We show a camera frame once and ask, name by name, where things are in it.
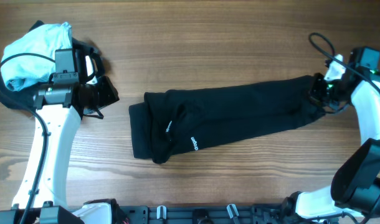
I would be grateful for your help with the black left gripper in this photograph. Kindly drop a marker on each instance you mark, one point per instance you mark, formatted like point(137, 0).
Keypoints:
point(111, 96)

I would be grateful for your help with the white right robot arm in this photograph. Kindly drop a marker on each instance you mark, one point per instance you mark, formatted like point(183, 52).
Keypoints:
point(355, 188)

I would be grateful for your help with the black polo shirt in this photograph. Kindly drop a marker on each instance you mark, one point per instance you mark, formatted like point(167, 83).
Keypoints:
point(181, 121)

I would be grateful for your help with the black folded garment pile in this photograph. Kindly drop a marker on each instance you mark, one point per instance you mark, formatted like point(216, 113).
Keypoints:
point(25, 95)

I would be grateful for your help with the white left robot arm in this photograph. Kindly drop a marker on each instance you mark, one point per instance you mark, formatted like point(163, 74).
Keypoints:
point(58, 109)

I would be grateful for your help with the light blue crumpled garment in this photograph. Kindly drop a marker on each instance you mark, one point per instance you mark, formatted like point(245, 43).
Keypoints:
point(31, 59)

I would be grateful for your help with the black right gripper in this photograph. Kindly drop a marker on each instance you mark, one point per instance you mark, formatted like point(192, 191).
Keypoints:
point(313, 95)

